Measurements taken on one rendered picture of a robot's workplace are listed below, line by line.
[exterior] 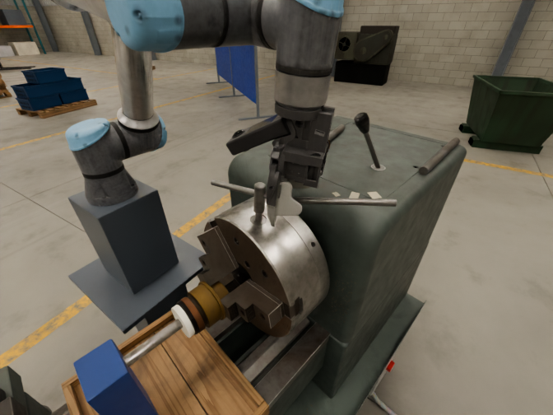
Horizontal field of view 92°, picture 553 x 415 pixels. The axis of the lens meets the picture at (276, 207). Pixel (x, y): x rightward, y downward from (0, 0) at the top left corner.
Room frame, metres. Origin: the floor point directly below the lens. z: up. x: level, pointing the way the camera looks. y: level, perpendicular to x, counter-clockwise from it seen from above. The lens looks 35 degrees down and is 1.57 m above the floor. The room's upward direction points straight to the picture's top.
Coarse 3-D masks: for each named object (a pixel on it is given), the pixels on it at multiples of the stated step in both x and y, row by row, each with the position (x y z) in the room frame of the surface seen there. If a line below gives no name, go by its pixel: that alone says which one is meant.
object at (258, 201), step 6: (258, 186) 0.42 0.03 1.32; (264, 186) 0.42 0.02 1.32; (258, 192) 0.42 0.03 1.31; (264, 192) 0.42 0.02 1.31; (258, 198) 0.42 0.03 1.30; (264, 198) 0.43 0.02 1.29; (258, 204) 0.42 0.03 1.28; (264, 204) 0.43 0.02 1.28; (258, 210) 0.42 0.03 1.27; (258, 216) 0.43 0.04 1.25
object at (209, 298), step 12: (204, 288) 0.35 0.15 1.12; (216, 288) 0.36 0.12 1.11; (180, 300) 0.34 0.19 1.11; (192, 300) 0.33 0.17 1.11; (204, 300) 0.33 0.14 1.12; (216, 300) 0.33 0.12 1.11; (192, 312) 0.30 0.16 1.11; (204, 312) 0.31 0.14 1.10; (216, 312) 0.32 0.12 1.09; (204, 324) 0.30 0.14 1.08
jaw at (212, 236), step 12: (216, 228) 0.46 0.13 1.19; (204, 240) 0.43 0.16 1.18; (216, 240) 0.44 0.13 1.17; (216, 252) 0.42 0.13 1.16; (228, 252) 0.43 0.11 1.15; (204, 264) 0.41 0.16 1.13; (216, 264) 0.40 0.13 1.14; (228, 264) 0.41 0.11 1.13; (204, 276) 0.37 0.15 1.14; (216, 276) 0.38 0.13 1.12
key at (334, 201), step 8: (216, 184) 0.45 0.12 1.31; (224, 184) 0.45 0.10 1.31; (232, 184) 0.45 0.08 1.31; (240, 192) 0.44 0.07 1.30; (248, 192) 0.43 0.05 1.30; (296, 200) 0.40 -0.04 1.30; (304, 200) 0.40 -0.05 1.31; (312, 200) 0.40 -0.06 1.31; (320, 200) 0.39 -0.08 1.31; (328, 200) 0.39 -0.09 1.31; (336, 200) 0.38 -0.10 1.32; (344, 200) 0.38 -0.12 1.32; (352, 200) 0.38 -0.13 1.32; (360, 200) 0.37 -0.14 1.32; (368, 200) 0.37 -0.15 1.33; (376, 200) 0.37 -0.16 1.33; (384, 200) 0.36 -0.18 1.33; (392, 200) 0.36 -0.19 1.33
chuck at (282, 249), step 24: (216, 216) 0.47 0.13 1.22; (240, 216) 0.45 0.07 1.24; (264, 216) 0.45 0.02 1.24; (240, 240) 0.41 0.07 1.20; (264, 240) 0.38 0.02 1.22; (288, 240) 0.40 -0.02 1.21; (240, 264) 0.47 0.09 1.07; (264, 264) 0.36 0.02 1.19; (288, 264) 0.36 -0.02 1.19; (312, 264) 0.38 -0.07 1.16; (264, 288) 0.36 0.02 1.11; (288, 288) 0.32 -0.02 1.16; (312, 288) 0.35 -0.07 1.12
